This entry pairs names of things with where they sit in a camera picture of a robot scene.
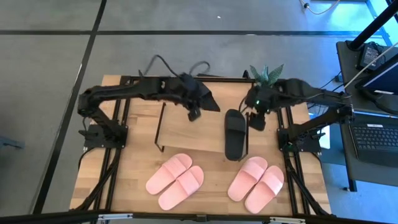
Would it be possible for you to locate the long black pole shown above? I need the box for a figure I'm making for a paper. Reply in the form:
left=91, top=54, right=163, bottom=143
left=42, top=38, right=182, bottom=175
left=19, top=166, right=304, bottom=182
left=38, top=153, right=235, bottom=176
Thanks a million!
left=348, top=0, right=398, bottom=51

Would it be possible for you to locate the wooden shelf with black legs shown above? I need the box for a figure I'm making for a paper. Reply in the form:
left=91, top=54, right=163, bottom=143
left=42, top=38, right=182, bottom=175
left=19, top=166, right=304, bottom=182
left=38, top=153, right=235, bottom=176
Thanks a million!
left=154, top=101, right=249, bottom=162

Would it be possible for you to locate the black monitor with stand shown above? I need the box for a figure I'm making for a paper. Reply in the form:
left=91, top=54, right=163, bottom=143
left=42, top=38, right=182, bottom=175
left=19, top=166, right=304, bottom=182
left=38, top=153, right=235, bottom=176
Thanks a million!
left=354, top=52, right=398, bottom=116

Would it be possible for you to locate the white cable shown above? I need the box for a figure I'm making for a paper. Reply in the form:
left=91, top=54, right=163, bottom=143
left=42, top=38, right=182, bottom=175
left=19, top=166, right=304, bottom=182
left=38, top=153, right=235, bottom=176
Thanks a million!
left=343, top=42, right=398, bottom=90

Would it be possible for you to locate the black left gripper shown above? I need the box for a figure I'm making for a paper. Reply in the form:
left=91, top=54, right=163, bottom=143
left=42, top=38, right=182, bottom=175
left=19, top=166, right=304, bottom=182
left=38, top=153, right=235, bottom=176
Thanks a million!
left=177, top=73, right=213, bottom=123

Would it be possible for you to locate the green plant in white pot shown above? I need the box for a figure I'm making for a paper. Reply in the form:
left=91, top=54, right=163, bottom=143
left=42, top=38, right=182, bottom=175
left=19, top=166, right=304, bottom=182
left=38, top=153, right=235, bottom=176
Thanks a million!
left=249, top=63, right=285, bottom=87

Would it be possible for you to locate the black crossbar with silver brackets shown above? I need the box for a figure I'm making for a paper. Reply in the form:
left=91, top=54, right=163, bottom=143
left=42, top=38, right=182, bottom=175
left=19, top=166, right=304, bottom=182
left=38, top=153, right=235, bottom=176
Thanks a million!
left=0, top=210, right=398, bottom=224

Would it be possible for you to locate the beige cable with black plug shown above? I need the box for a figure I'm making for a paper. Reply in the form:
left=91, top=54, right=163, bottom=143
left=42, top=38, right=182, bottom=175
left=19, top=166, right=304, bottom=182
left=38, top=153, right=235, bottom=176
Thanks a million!
left=299, top=0, right=342, bottom=16

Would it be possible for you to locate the black desk with laptop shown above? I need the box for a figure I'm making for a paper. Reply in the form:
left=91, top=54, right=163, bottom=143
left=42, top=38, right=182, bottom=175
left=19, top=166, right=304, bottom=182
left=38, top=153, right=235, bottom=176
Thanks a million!
left=338, top=111, right=398, bottom=192

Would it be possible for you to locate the black laptop keyboard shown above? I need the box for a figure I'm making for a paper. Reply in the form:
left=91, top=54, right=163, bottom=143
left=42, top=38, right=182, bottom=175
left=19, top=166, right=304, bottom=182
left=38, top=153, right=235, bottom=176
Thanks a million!
left=348, top=123, right=398, bottom=169

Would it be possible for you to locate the black power adapter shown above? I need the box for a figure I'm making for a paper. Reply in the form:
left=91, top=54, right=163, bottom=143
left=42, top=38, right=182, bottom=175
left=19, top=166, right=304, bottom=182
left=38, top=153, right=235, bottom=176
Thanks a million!
left=359, top=42, right=382, bottom=71

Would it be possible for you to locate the black desk with monitor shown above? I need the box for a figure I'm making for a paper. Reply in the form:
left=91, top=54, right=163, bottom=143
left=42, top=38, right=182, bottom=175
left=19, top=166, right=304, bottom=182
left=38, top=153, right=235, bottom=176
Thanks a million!
left=335, top=40, right=398, bottom=116

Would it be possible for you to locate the pink slide sandal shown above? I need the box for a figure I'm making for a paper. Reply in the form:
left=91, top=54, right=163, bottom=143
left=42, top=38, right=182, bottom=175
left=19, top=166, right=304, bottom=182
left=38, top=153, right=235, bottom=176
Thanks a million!
left=244, top=165, right=285, bottom=215
left=227, top=156, right=269, bottom=202
left=157, top=165, right=205, bottom=211
left=145, top=153, right=193, bottom=195

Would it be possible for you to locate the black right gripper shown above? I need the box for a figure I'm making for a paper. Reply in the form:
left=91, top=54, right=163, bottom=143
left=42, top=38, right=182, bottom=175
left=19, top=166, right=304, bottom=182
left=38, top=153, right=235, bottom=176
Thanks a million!
left=246, top=83, right=281, bottom=132

